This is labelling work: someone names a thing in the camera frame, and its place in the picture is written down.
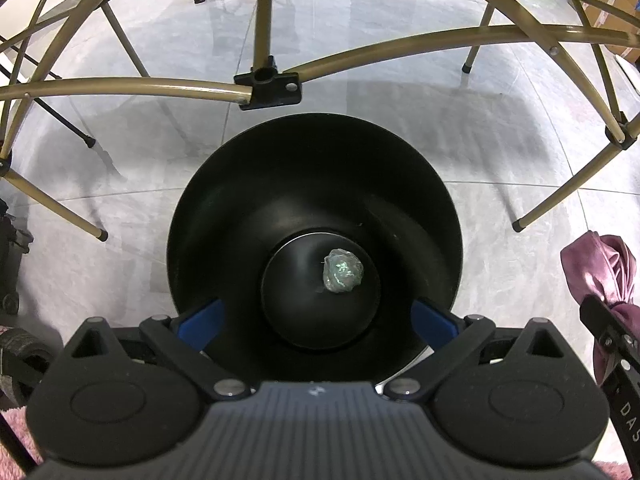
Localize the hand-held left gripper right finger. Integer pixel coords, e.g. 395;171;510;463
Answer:
383;298;576;403

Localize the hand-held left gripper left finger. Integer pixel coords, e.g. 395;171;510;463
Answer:
64;298;252;403

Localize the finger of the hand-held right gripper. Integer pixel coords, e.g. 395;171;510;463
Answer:
579;294;640;393

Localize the purple satin cloth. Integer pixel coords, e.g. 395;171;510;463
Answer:
560;230;640;386

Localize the grey plastic wrap ball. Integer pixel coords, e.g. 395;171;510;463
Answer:
321;248;364;295

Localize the black round trash bin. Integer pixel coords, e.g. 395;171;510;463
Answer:
166;114;463;391

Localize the dark rubber wheel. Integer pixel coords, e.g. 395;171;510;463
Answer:
0;327;57;408

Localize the black wheeled cart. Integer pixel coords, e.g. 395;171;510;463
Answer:
0;199;35;317

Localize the pink fluffy fabric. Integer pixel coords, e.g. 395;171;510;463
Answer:
0;407;45;480

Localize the tan folding camping table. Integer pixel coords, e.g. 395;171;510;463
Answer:
0;0;640;243

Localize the black camera tripod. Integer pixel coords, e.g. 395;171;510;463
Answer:
30;95;97;149

